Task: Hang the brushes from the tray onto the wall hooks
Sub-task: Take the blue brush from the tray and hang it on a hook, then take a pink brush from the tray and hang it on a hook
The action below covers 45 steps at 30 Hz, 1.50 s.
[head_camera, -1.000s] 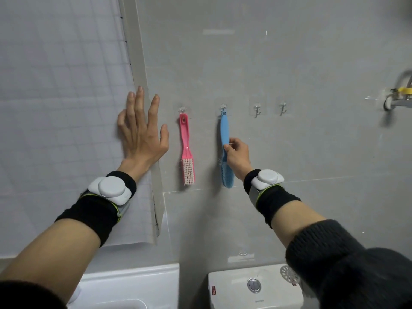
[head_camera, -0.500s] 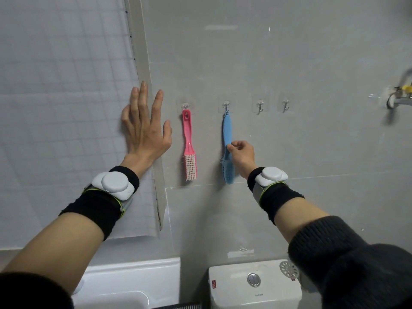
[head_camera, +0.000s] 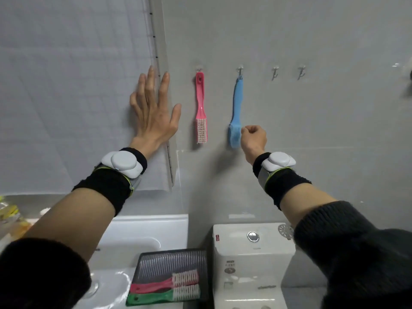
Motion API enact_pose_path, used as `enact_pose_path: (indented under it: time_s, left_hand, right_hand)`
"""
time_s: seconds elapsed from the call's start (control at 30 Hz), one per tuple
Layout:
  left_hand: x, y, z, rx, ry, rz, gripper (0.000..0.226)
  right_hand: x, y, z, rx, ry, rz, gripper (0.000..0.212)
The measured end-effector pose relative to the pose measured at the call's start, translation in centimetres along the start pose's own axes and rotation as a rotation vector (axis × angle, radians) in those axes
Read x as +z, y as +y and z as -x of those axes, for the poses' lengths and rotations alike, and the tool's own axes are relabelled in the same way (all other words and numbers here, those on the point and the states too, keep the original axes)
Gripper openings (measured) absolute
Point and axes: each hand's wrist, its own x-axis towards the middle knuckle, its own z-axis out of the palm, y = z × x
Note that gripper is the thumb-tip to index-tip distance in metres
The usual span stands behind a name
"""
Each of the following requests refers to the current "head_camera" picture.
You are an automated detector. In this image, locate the person's left hand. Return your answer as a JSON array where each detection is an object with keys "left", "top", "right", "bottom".
[{"left": 129, "top": 66, "right": 182, "bottom": 151}]

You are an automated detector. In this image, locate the person's right hand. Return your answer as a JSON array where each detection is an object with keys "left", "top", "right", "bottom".
[{"left": 240, "top": 125, "right": 268, "bottom": 164}]

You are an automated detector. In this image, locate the person's right forearm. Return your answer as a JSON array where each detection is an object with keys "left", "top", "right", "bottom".
[{"left": 252, "top": 152, "right": 412, "bottom": 309}]

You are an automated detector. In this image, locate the person's left forearm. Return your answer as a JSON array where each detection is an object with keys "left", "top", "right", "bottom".
[{"left": 0, "top": 147, "right": 148, "bottom": 309}]

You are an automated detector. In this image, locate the blue scrub brush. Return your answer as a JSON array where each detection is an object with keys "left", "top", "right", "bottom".
[{"left": 228, "top": 76, "right": 244, "bottom": 149}]

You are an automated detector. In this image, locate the pink scrub brush with hole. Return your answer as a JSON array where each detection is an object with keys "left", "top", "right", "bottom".
[{"left": 195, "top": 71, "right": 208, "bottom": 144}]

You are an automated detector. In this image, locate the white right wrist tracker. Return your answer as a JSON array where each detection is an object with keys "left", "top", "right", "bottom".
[{"left": 261, "top": 152, "right": 297, "bottom": 172}]

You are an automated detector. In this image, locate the white wrist tracker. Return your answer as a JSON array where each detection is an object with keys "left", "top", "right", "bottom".
[
  {"left": 261, "top": 152, "right": 297, "bottom": 172},
  {"left": 101, "top": 150, "right": 144, "bottom": 179}
]

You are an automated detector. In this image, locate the white left wrist tracker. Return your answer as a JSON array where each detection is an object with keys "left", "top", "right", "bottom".
[{"left": 101, "top": 150, "right": 144, "bottom": 179}]

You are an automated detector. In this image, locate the black right wristband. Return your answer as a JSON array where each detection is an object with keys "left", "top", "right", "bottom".
[{"left": 252, "top": 152, "right": 312, "bottom": 211}]

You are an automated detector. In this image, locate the black wristband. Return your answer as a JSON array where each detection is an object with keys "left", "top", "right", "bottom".
[
  {"left": 252, "top": 152, "right": 312, "bottom": 211},
  {"left": 72, "top": 147, "right": 148, "bottom": 217}
]

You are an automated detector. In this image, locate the black left wristband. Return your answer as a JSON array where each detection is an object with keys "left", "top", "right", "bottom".
[{"left": 72, "top": 147, "right": 148, "bottom": 217}]

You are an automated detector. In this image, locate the round silver drain cover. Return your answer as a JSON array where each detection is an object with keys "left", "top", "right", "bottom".
[{"left": 278, "top": 223, "right": 295, "bottom": 241}]

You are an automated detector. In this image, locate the white ceramic sink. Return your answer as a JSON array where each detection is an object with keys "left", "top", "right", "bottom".
[{"left": 0, "top": 214, "right": 189, "bottom": 309}]

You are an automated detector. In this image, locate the white toilet tank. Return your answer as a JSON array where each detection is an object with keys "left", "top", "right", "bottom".
[{"left": 211, "top": 223, "right": 297, "bottom": 309}]

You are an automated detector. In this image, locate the black ribbed tray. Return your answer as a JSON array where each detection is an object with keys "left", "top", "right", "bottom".
[{"left": 126, "top": 248, "right": 209, "bottom": 307}]

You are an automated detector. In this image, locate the green scrub brush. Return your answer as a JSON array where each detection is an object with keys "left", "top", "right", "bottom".
[{"left": 125, "top": 284, "right": 201, "bottom": 307}]

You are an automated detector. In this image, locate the chrome sink drain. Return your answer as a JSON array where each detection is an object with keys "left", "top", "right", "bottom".
[{"left": 82, "top": 280, "right": 100, "bottom": 300}]

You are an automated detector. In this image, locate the wall mirror cabinet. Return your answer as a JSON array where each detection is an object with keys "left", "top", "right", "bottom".
[{"left": 0, "top": 0, "right": 176, "bottom": 195}]

